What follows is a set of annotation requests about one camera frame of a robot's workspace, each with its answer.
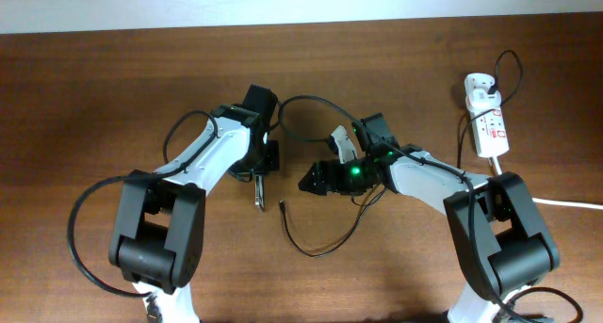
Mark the black smartphone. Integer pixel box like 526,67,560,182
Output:
254,174,265,213

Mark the black charging cable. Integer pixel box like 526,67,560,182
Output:
279,49,524,258

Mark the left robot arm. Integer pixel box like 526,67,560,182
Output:
108,85,279,322

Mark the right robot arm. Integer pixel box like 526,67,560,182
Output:
298,113,561,322

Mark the white usb charger adapter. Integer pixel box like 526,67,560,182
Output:
464,73,501,113

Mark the white power strip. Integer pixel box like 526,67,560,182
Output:
463,73,511,159

